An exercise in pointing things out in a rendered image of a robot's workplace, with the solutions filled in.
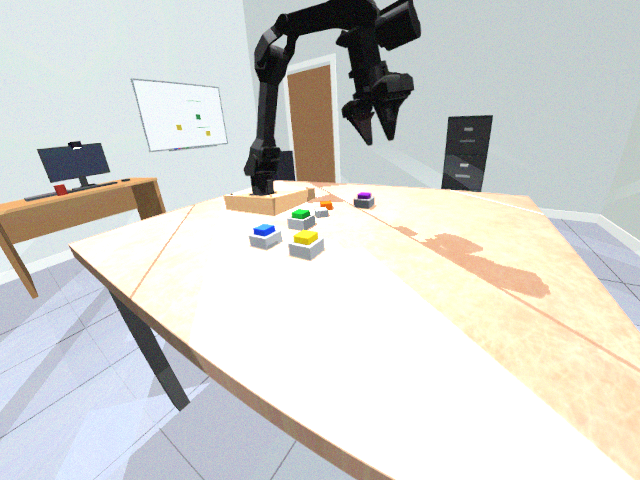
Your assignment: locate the green button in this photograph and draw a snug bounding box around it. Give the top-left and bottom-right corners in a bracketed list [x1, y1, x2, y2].
[287, 209, 315, 231]

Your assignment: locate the blue button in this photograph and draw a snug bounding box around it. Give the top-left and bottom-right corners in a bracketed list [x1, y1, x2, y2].
[248, 223, 282, 251]

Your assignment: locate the purple button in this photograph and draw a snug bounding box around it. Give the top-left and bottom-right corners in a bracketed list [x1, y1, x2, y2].
[354, 192, 374, 209]

